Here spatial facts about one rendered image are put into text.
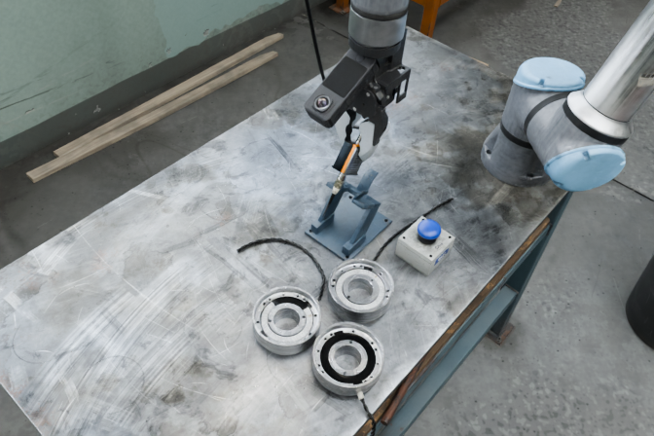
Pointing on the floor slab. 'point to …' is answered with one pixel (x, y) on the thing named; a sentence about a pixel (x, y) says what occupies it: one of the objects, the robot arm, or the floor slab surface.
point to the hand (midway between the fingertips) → (353, 152)
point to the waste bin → (642, 306)
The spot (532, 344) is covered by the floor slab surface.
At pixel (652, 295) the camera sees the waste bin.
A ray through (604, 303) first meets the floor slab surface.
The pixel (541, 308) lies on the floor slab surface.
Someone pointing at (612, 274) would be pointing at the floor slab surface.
